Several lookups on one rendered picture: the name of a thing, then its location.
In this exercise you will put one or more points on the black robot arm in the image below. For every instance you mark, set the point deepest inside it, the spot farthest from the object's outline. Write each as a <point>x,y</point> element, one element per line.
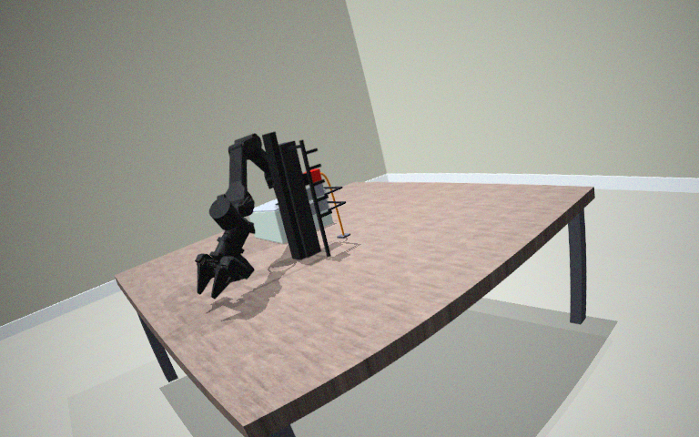
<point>229,210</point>

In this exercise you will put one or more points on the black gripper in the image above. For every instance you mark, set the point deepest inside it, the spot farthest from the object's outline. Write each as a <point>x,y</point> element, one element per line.
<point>223,267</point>

